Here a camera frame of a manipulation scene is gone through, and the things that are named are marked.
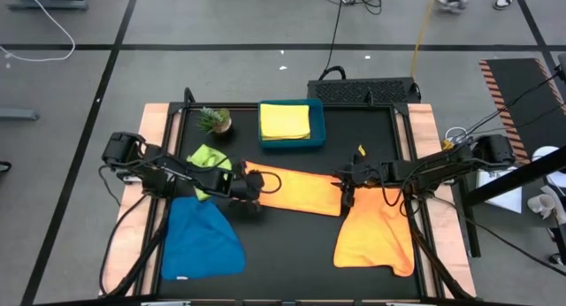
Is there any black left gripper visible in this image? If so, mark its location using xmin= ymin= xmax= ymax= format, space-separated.
xmin=227 ymin=158 xmax=266 ymax=215

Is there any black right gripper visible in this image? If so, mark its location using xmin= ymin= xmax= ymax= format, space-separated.
xmin=338 ymin=152 xmax=384 ymax=210

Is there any green microfiber towel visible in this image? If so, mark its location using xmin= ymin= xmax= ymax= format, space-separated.
xmin=185 ymin=142 xmax=233 ymax=203

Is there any orange microfiber towel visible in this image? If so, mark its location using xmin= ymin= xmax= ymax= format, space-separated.
xmin=332 ymin=186 xmax=417 ymax=279
xmin=243 ymin=159 xmax=345 ymax=218

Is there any blue microfiber towel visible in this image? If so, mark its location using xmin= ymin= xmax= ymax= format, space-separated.
xmin=159 ymin=195 xmax=248 ymax=282

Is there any yellow microfiber towel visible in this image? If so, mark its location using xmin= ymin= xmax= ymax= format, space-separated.
xmin=259 ymin=103 xmax=312 ymax=142

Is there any teal plastic bin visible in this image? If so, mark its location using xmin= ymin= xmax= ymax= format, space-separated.
xmin=256 ymin=97 xmax=328 ymax=150

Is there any potted succulent plant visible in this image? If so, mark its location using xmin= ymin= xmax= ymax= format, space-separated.
xmin=196 ymin=105 xmax=233 ymax=136

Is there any light wooden side board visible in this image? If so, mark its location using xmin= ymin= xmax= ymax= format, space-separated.
xmin=99 ymin=103 xmax=172 ymax=297
xmin=406 ymin=103 xmax=478 ymax=298

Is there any black computer case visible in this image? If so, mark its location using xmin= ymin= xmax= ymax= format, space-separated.
xmin=306 ymin=65 xmax=423 ymax=105

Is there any white paper sheet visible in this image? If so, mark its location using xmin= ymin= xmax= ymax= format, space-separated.
xmin=476 ymin=166 xmax=524 ymax=215

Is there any black mat with striped edges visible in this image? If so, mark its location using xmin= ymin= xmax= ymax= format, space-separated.
xmin=478 ymin=57 xmax=566 ymax=166

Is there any white cup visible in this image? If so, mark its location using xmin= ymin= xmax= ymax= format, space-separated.
xmin=526 ymin=193 xmax=557 ymax=219

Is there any person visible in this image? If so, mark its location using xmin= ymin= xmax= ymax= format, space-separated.
xmin=434 ymin=0 xmax=519 ymax=14

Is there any grey metal floor foot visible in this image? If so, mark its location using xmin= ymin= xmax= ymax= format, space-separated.
xmin=0 ymin=106 xmax=42 ymax=122

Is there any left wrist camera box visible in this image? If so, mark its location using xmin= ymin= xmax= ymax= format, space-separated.
xmin=245 ymin=172 xmax=265 ymax=193

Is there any black left camera cable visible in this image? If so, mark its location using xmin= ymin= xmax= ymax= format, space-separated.
xmin=259 ymin=170 xmax=283 ymax=195

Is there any black camera cable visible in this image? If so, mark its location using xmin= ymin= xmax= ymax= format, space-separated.
xmin=379 ymin=184 xmax=403 ymax=209
xmin=259 ymin=170 xmax=283 ymax=195

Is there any black right camera cable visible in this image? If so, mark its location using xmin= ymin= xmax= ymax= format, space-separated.
xmin=379 ymin=184 xmax=403 ymax=209

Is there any black aluminium table frame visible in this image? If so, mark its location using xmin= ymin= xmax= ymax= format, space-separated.
xmin=99 ymin=87 xmax=566 ymax=306

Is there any yellow cable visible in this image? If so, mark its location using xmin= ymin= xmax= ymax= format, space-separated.
xmin=409 ymin=0 xmax=440 ymax=79

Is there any white floor cable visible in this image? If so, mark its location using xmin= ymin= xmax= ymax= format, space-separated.
xmin=0 ymin=0 xmax=77 ymax=64

